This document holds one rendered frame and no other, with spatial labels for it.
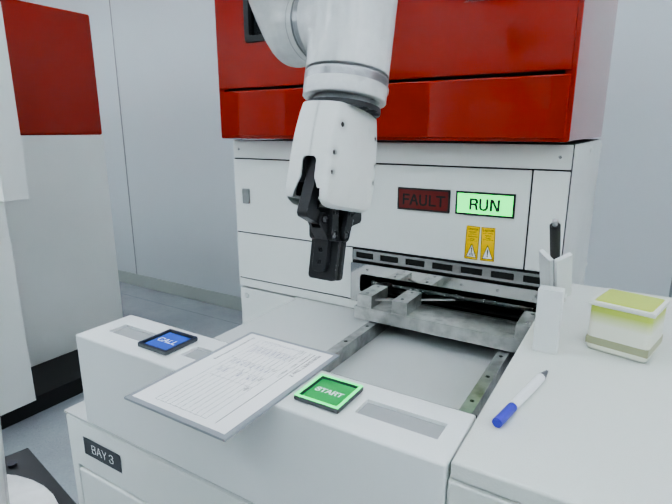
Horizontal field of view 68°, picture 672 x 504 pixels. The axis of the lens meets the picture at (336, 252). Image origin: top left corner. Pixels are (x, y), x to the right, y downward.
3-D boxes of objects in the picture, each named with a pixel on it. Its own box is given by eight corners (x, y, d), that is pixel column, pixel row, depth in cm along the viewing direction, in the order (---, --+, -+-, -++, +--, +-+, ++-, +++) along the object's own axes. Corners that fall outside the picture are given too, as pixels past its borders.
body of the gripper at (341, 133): (338, 111, 56) (327, 210, 56) (283, 84, 47) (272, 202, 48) (399, 109, 52) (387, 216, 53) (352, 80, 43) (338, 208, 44)
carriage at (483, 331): (370, 307, 113) (371, 295, 112) (540, 341, 95) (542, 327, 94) (353, 318, 106) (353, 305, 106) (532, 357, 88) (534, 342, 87)
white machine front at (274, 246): (245, 283, 141) (239, 139, 132) (552, 345, 100) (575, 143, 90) (238, 285, 139) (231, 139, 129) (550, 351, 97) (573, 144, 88)
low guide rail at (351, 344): (387, 320, 113) (387, 308, 113) (395, 322, 112) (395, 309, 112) (237, 430, 72) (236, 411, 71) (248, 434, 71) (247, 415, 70)
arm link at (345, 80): (334, 91, 55) (332, 118, 56) (288, 65, 48) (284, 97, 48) (403, 88, 51) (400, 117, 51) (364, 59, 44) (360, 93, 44)
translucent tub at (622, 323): (601, 332, 70) (607, 286, 69) (662, 347, 65) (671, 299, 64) (582, 348, 65) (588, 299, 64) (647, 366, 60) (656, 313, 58)
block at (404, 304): (406, 301, 108) (407, 288, 107) (421, 304, 106) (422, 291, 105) (391, 313, 101) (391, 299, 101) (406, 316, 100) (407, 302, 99)
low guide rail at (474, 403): (508, 346, 100) (510, 332, 99) (519, 348, 99) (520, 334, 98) (410, 501, 58) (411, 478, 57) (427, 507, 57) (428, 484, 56)
